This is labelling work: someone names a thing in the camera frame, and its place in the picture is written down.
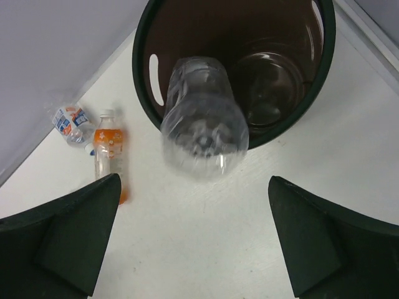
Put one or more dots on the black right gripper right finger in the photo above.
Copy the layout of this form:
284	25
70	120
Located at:
331	251

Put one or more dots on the blue white orange label bottle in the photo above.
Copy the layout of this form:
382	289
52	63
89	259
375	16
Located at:
72	122

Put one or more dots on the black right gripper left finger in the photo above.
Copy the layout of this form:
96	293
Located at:
56	250

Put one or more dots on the clear unlabelled plastic bottle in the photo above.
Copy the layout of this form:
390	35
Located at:
204	131

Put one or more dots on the orange label plastic bottle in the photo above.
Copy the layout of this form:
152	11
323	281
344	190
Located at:
109	151

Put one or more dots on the brown plastic bin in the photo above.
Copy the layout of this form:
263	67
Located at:
277	54

